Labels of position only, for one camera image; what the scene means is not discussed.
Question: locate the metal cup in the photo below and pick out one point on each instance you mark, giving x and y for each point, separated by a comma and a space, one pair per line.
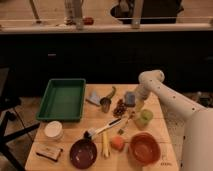
105, 104

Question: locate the green plastic tray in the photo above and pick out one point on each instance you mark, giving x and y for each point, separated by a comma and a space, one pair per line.
63, 100

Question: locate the orange bowl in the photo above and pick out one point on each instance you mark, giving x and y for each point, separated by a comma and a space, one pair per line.
144, 149

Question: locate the bunch of dark grapes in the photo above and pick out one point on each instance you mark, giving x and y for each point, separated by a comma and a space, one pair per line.
120, 109

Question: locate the green chili pepper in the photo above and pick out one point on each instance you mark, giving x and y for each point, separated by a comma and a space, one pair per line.
112, 93

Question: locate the grey cloth piece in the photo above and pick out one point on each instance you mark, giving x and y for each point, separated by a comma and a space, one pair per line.
93, 98

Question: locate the dark purple bowl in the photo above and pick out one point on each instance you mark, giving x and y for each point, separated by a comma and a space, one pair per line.
83, 153

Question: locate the wooden black eraser block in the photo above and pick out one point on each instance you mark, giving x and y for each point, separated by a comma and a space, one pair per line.
49, 152

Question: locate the green plastic cup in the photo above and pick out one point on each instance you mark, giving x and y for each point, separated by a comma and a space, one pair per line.
143, 118

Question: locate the yellow corn cob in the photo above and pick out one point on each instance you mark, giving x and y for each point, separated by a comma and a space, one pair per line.
105, 145

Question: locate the blue sponge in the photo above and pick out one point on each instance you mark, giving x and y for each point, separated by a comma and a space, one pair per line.
129, 99

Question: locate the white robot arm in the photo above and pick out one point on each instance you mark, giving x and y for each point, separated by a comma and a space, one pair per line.
197, 149

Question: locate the white round container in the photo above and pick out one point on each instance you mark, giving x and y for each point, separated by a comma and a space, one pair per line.
54, 130

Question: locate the red object on counter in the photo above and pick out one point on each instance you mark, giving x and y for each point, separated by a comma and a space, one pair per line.
88, 21

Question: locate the small green handled spoon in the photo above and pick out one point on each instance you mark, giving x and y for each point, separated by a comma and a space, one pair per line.
122, 129

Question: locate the orange round fruit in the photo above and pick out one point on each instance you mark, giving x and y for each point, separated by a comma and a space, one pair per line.
117, 143

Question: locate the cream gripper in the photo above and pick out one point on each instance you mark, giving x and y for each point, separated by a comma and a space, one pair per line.
139, 103

